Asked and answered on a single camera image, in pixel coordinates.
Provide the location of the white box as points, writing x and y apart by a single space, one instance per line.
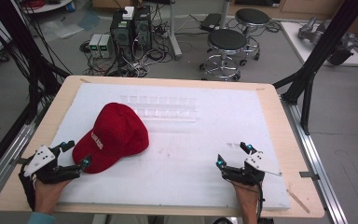
128 13

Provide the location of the black round stool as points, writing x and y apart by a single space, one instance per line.
227 40
252 16

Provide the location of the white foam sheet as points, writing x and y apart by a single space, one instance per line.
180 161

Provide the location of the aluminium rail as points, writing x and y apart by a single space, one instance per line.
317 161
3 168

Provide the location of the round white table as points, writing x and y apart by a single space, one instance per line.
49 6

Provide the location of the person's left hand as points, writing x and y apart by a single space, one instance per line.
47 196

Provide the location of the clear plastic sheet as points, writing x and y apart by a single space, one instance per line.
60 29

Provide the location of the person's right hand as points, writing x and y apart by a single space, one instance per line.
247 196

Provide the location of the clear acrylic compartment rack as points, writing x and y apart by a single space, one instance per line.
164 107

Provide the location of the grey power supply unit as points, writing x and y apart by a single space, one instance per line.
106 46
94 45

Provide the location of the grey metal stand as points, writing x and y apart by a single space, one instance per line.
175 43

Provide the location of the thin wooden stick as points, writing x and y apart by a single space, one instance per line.
298 201

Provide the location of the white platform board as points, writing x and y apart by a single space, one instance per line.
298 46

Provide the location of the black computer tower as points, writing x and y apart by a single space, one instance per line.
142 28
121 35

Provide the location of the grey tape strip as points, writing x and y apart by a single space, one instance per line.
309 175

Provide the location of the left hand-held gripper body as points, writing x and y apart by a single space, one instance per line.
40 159

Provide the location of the black flat box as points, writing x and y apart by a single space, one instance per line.
210 21

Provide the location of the red baseball cap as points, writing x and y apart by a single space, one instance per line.
118 137

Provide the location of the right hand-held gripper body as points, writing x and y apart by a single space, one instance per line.
256 163

